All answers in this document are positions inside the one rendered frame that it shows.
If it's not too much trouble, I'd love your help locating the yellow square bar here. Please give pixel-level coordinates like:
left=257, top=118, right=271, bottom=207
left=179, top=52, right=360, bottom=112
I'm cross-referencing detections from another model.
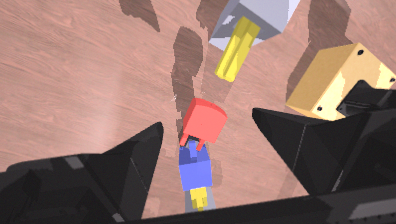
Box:
left=209, top=0, right=300, bottom=82

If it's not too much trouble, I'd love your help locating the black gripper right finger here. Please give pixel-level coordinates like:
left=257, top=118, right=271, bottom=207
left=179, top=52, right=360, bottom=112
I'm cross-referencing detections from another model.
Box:
left=252, top=107, right=396, bottom=195

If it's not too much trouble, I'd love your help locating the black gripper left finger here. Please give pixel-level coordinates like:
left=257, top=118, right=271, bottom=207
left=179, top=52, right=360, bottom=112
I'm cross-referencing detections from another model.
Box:
left=6, top=121, right=164, bottom=222

